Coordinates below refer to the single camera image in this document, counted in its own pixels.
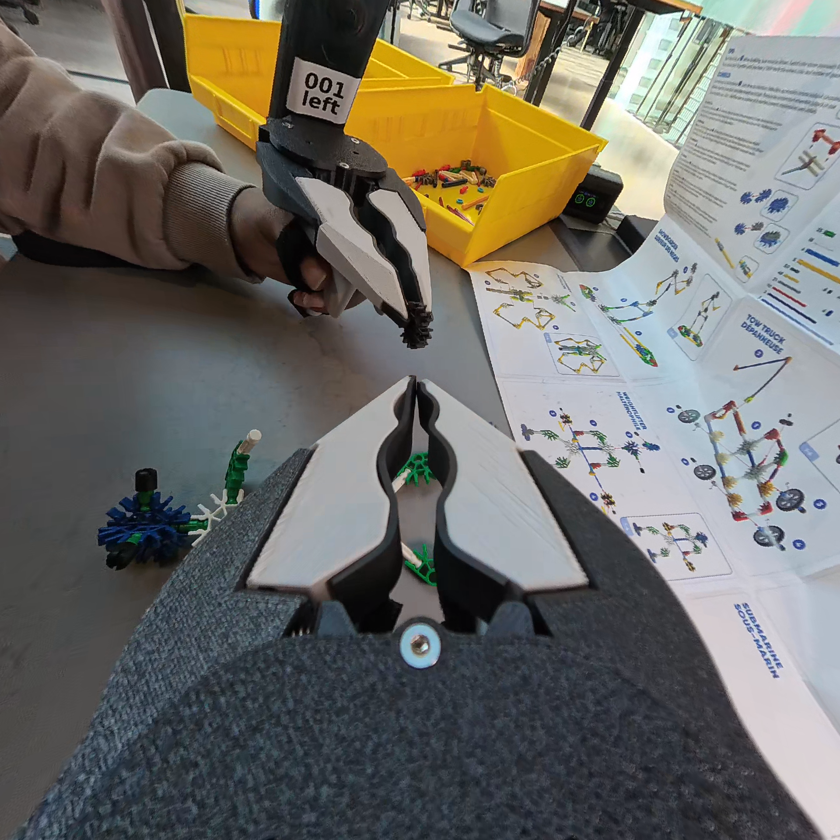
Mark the black flat box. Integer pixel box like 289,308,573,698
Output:
615,214,660,258

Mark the wooden office table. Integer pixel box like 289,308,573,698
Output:
525,0,703,132

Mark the person's left forearm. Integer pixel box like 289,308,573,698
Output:
0,20,263,279

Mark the yellow plastic bin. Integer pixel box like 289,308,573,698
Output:
344,83,609,267
184,14,454,152

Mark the person's left hand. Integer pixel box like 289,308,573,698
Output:
226,184,368,320

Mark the pile of small building parts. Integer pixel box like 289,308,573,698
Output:
405,161,500,221

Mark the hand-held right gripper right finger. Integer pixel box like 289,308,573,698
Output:
418,378,594,628

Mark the white building instruction sheet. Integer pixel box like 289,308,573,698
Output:
470,33,840,788

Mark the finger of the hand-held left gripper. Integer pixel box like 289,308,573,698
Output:
296,175,414,329
368,188,437,320

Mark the black box with green light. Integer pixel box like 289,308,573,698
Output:
569,164,626,227

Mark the colourful rod connector toy model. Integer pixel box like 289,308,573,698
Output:
98,428,442,588

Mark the black snowflake toy connector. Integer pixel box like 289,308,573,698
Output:
399,306,437,350

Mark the grey office chair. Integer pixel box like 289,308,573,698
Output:
440,0,542,90

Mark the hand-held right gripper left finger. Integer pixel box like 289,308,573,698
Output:
245,376,417,628

